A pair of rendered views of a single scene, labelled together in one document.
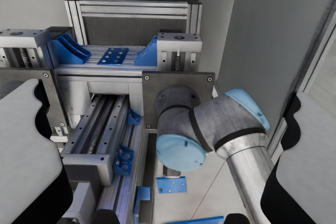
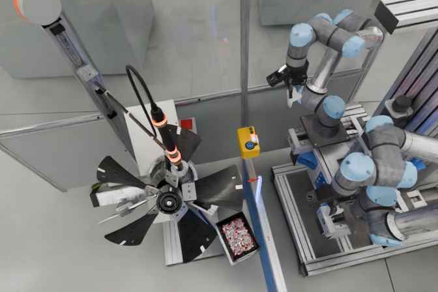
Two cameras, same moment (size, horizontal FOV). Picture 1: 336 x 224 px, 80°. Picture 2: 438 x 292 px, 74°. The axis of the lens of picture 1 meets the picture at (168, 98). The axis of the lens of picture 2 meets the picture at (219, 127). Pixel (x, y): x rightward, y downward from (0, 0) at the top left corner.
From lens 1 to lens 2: 1.25 m
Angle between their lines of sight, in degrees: 42
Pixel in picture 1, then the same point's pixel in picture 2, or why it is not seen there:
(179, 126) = (322, 111)
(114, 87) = (335, 167)
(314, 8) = (257, 97)
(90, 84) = not seen: hidden behind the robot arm
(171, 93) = (317, 129)
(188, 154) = (330, 102)
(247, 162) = (316, 81)
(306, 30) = (266, 95)
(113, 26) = (313, 230)
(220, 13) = (272, 159)
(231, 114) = (306, 96)
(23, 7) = not seen: outside the picture
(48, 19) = not seen: outside the picture
